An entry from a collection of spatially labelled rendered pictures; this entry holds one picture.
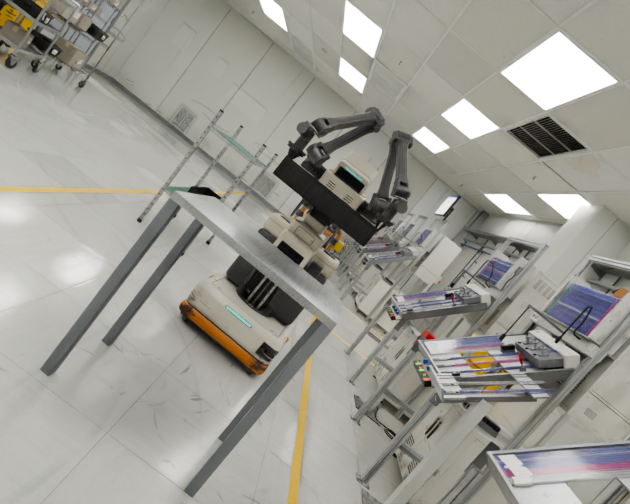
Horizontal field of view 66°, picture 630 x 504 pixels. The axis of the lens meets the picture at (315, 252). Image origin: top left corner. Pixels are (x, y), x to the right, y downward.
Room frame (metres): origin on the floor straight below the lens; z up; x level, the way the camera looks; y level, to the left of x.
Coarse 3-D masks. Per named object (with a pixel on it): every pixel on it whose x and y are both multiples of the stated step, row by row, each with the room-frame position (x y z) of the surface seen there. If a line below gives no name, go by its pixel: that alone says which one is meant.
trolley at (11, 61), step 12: (12, 0) 5.44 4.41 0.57; (60, 0) 5.33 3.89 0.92; (72, 0) 5.93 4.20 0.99; (24, 12) 5.10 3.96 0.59; (72, 12) 5.88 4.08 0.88; (36, 24) 5.16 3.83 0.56; (48, 24) 5.86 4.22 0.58; (0, 36) 5.09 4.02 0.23; (24, 36) 5.15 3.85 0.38; (24, 48) 5.59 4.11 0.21; (48, 48) 5.88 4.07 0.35; (12, 60) 5.17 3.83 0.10; (36, 72) 5.95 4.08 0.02
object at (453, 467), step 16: (432, 416) 3.09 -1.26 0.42; (448, 416) 2.93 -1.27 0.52; (416, 432) 3.11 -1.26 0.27; (432, 432) 2.95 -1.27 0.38; (480, 432) 2.65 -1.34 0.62; (416, 448) 2.97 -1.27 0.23; (432, 448) 2.82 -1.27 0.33; (464, 448) 2.63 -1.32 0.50; (480, 448) 2.64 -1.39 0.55; (400, 464) 2.99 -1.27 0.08; (416, 464) 2.84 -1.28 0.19; (448, 464) 2.63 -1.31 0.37; (464, 464) 2.64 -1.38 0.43; (432, 480) 2.63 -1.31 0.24; (448, 480) 2.64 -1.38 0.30; (416, 496) 2.63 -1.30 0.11; (432, 496) 2.64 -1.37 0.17; (480, 496) 2.65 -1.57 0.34; (496, 496) 2.65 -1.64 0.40
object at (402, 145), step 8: (392, 136) 2.68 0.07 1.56; (400, 144) 2.61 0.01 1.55; (408, 144) 2.64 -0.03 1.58; (400, 152) 2.57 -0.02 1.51; (400, 160) 2.54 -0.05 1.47; (400, 168) 2.50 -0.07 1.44; (400, 176) 2.47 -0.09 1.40; (400, 184) 2.46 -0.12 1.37; (408, 184) 2.45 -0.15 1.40; (400, 192) 2.42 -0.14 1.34; (408, 192) 2.43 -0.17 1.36
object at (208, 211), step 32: (160, 224) 1.60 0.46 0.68; (192, 224) 2.01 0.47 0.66; (224, 224) 1.69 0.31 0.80; (128, 256) 1.60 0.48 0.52; (256, 256) 1.60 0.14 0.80; (288, 288) 1.59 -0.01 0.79; (320, 288) 1.92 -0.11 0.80; (128, 320) 2.01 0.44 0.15; (320, 320) 1.58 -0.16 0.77; (64, 352) 1.60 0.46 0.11; (288, 352) 2.00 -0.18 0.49; (256, 416) 1.58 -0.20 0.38; (224, 448) 1.58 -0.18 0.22; (192, 480) 1.58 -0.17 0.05
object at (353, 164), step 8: (352, 152) 2.79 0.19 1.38; (344, 160) 2.71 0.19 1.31; (352, 160) 2.74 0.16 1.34; (360, 160) 2.77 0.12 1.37; (336, 168) 2.75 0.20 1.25; (344, 168) 2.73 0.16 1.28; (352, 168) 2.71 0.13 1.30; (360, 168) 2.73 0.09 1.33; (368, 168) 2.76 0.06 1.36; (344, 176) 2.76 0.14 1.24; (352, 176) 2.73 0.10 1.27; (360, 176) 2.71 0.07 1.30; (368, 176) 2.72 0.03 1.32; (376, 176) 2.79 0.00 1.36; (352, 184) 2.76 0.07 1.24; (360, 184) 2.74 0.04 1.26; (368, 184) 2.71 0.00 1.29; (360, 192) 2.76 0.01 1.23
